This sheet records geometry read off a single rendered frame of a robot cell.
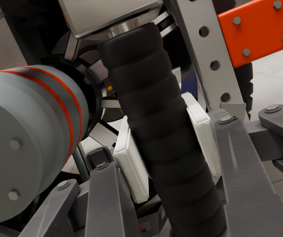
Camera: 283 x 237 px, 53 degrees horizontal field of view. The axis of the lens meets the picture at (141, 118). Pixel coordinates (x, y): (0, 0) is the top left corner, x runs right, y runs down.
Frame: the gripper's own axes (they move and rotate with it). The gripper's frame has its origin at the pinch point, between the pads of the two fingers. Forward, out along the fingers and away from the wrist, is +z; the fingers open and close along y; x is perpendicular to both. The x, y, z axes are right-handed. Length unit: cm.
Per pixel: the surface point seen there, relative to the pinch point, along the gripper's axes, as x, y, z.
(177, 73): -65, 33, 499
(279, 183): -83, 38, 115
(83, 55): 9, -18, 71
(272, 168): -83, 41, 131
